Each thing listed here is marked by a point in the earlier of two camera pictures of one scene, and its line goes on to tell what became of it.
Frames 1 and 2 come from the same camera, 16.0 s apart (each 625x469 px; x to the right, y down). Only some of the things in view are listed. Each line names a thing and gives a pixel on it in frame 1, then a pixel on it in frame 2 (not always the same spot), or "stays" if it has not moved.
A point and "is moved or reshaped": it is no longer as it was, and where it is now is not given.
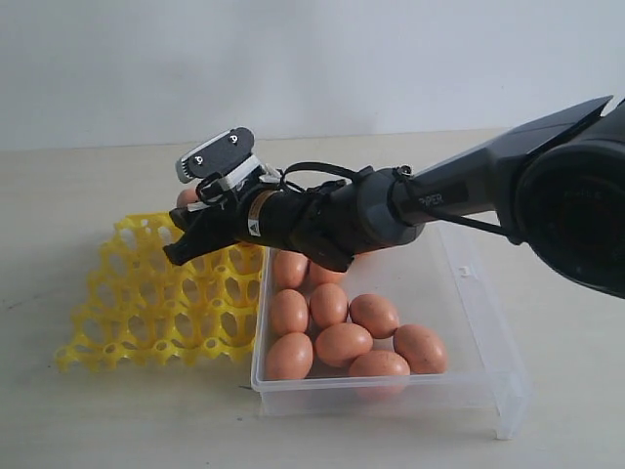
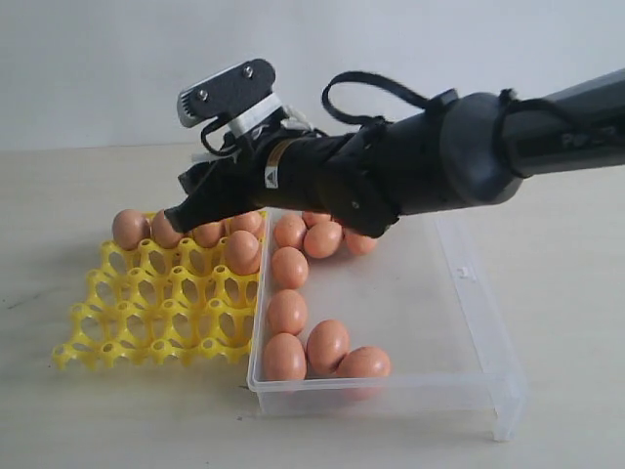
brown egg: [289, 312] stays
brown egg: [187, 196] is moved or reshaped
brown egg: [341, 343] -> [327, 343]
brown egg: [361, 257] -> [243, 253]
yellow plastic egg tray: [144, 309] stays
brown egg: [291, 269] is moved or reshaped
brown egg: [319, 275] is moved or reshaped
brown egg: [290, 357] stays
